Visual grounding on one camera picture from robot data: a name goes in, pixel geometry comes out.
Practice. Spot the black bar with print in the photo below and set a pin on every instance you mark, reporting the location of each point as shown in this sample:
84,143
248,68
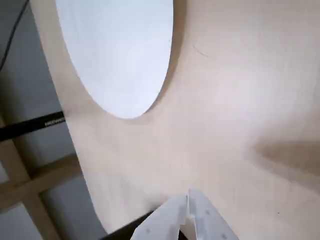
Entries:
25,126

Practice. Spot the black round bin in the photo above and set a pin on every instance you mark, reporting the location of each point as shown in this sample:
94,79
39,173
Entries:
125,231

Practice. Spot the light wooden frame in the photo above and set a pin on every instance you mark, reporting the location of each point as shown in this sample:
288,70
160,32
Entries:
25,187

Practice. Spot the white round plate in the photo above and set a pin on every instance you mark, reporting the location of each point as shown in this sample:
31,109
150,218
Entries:
115,50

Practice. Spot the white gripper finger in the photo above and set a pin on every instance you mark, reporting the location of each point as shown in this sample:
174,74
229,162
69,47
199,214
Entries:
162,222
207,222

